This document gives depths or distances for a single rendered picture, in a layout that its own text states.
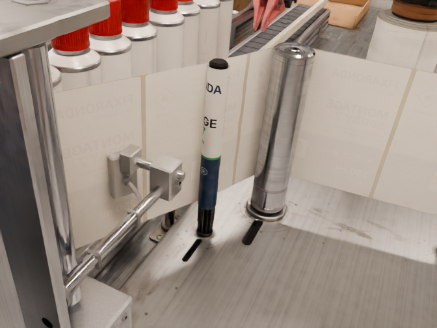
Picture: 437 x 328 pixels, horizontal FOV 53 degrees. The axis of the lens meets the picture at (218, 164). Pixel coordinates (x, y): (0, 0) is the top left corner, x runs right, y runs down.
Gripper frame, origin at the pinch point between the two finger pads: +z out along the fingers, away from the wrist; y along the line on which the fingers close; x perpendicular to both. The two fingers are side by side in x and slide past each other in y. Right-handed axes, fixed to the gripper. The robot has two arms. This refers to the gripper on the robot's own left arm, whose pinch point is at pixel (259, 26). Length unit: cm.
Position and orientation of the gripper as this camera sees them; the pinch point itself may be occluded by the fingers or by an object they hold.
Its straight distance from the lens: 94.4
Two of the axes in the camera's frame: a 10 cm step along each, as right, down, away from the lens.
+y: 9.1, 2.8, -3.1
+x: 2.7, 1.7, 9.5
